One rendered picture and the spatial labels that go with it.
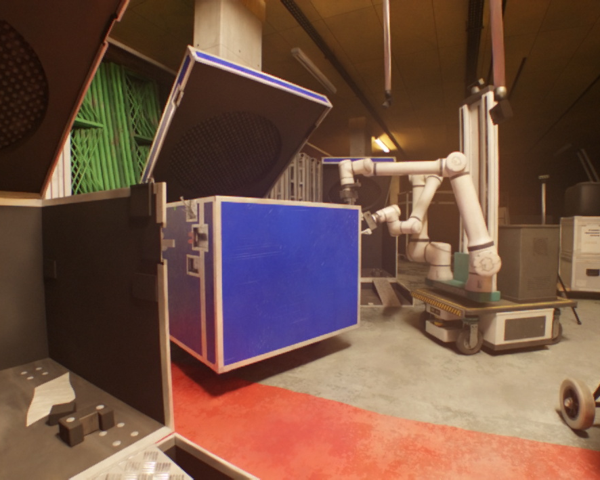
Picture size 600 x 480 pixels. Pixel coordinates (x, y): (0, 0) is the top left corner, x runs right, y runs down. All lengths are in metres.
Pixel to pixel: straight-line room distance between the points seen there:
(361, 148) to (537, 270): 5.53
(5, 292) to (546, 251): 3.08
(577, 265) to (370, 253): 2.63
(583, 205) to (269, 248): 3.78
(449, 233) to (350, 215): 6.52
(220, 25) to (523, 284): 3.17
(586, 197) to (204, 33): 4.34
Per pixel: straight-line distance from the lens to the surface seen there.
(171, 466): 1.12
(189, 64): 1.92
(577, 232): 4.54
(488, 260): 2.07
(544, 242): 2.63
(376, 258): 5.20
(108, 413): 1.27
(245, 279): 1.56
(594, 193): 4.68
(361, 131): 7.61
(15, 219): 1.90
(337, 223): 1.97
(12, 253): 1.90
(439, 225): 8.34
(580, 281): 4.59
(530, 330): 2.55
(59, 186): 3.06
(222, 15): 3.45
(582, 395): 1.70
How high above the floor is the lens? 0.82
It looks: 2 degrees down
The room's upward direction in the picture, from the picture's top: straight up
